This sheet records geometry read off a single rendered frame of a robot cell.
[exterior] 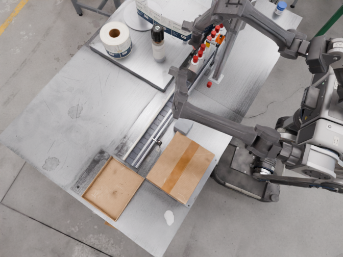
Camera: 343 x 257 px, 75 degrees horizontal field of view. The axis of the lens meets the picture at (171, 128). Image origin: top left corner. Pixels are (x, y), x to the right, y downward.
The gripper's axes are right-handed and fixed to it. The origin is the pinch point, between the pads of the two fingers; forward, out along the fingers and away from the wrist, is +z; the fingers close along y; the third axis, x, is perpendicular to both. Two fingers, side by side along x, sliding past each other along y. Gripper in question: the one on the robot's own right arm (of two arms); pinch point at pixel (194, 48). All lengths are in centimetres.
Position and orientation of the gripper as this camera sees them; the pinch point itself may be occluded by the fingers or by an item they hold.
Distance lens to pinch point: 160.0
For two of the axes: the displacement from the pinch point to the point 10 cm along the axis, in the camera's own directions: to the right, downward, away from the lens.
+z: -0.2, 2.9, 9.6
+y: -5.3, 8.1, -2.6
